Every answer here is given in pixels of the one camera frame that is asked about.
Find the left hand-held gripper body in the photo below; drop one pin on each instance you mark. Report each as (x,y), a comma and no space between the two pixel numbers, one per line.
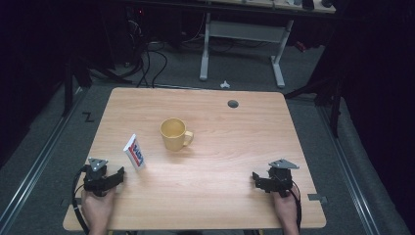
(96,182)

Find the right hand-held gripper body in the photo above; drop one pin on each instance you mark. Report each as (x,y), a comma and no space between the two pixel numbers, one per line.
(282,179)

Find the white box red blue print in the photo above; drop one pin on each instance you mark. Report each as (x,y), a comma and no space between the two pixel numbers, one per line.
(135,153)

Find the yellow mug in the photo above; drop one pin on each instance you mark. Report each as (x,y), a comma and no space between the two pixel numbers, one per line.
(174,135)

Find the person's left hand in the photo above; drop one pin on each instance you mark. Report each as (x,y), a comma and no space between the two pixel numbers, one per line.
(97,209)

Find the person's right hand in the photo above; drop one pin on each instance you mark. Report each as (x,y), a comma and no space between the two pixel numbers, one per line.
(285,209)

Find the grey table grommet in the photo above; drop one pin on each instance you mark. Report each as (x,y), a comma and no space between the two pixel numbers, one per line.
(233,104)

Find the black metal stand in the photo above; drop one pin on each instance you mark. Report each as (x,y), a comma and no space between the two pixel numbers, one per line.
(336,107)
(68,88)

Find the white scrap on floor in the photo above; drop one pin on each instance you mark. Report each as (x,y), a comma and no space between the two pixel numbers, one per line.
(224,85)

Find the small red object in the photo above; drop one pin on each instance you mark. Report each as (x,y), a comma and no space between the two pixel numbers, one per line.
(300,46)

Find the dark computer tower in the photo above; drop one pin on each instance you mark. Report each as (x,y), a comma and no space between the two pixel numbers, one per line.
(135,32)

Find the metal floor rail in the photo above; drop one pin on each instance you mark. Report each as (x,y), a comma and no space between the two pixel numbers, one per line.
(32,169)
(349,176)

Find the white metal desk frame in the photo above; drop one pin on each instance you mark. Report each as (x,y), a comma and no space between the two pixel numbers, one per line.
(243,31)

